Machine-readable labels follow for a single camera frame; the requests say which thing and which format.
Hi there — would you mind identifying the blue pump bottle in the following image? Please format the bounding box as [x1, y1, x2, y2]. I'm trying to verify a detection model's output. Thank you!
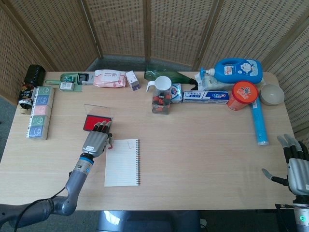
[199, 58, 264, 85]

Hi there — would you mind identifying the red ink pad clear lid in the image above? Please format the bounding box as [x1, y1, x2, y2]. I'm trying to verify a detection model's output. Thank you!
[83, 104, 114, 132]

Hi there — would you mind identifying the dark sauce bottle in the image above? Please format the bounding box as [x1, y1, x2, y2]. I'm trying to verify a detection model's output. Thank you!
[18, 64, 46, 115]

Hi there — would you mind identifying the white cup with handle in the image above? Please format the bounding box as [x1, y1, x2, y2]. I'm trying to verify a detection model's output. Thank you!
[146, 75, 172, 94]

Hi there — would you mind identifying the pink wet wipes pack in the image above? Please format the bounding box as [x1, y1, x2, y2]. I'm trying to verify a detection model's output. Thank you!
[93, 69, 127, 88]

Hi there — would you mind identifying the orange cylindrical canister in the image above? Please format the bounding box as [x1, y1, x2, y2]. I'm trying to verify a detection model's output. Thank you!
[226, 80, 259, 111]

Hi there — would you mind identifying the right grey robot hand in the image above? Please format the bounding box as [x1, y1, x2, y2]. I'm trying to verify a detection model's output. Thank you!
[262, 134, 309, 197]

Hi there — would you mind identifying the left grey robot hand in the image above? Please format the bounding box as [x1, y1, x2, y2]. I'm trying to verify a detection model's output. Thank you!
[81, 120, 114, 159]

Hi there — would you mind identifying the blue white toothpaste box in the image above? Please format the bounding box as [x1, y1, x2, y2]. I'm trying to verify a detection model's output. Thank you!
[182, 90, 230, 104]

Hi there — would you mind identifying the green glass bottle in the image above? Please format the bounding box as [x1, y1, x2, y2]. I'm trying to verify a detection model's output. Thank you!
[144, 64, 198, 86]

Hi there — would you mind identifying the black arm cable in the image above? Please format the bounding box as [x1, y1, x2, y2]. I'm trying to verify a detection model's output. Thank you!
[12, 186, 70, 229]

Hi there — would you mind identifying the white spiral notepad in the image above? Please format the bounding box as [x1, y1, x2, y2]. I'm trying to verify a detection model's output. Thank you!
[104, 138, 140, 187]

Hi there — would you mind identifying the clear coffee capsule box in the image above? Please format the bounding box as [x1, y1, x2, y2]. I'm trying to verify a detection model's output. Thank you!
[151, 88, 171, 115]

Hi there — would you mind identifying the white refill pouch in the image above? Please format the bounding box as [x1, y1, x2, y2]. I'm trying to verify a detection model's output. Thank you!
[194, 72, 239, 92]

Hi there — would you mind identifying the green plastic dustpan tray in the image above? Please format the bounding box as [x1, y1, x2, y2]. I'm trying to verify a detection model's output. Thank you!
[44, 73, 83, 93]

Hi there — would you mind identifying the beige bowl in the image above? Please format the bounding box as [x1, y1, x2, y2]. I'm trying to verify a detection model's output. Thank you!
[259, 84, 285, 106]

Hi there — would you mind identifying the white blue soap box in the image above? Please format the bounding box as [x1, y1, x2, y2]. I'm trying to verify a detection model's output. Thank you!
[169, 83, 183, 104]

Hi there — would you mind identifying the blue cylindrical tube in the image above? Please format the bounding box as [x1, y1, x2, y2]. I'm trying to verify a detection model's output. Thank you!
[250, 98, 269, 146]

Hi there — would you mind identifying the multicolour tissue packet bundle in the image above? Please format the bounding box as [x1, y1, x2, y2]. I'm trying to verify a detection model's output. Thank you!
[25, 86, 56, 141]

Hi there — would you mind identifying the woven folding screen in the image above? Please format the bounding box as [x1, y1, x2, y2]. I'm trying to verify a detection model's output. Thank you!
[0, 0, 309, 145]

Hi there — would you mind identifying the white purple small carton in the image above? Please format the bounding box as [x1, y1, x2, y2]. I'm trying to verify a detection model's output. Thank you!
[125, 70, 140, 92]

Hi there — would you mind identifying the small white box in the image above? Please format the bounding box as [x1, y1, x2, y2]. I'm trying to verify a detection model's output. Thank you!
[59, 82, 75, 91]

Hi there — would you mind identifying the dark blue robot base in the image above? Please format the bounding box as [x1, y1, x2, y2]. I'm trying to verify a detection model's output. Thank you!
[96, 210, 201, 232]

